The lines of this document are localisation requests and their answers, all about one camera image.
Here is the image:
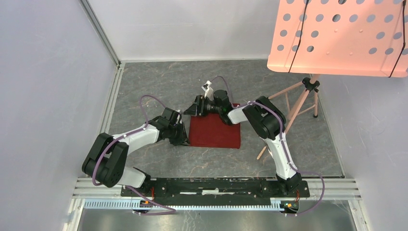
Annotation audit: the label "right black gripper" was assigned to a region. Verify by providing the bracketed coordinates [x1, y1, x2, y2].
[184, 95, 222, 116]

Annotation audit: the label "dark red cloth napkin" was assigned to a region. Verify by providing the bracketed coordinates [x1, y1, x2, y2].
[189, 114, 241, 149]

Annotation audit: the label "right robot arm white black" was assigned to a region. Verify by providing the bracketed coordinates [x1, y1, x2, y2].
[183, 90, 302, 196]

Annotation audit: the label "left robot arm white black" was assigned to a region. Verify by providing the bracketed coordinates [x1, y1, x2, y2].
[82, 108, 190, 196]

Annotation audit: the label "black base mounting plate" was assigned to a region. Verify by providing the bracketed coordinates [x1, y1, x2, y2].
[137, 177, 310, 206]

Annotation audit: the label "pink tripod stand legs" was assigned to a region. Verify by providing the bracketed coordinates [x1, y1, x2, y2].
[268, 74, 320, 133]

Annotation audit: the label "pink perforated stand tray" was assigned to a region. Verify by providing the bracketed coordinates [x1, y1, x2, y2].
[267, 0, 408, 77]

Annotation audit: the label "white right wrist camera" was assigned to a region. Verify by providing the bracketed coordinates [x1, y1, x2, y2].
[201, 80, 214, 99]

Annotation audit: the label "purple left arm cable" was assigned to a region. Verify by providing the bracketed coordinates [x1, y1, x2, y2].
[91, 95, 177, 216]

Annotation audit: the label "wooden handled spoon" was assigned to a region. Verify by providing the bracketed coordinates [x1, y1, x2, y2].
[256, 146, 267, 160]

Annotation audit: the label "white slotted cable duct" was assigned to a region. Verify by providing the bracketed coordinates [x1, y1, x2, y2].
[84, 199, 298, 212]

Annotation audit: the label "aluminium frame rail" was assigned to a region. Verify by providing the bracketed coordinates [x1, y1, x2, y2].
[79, 0, 121, 66]

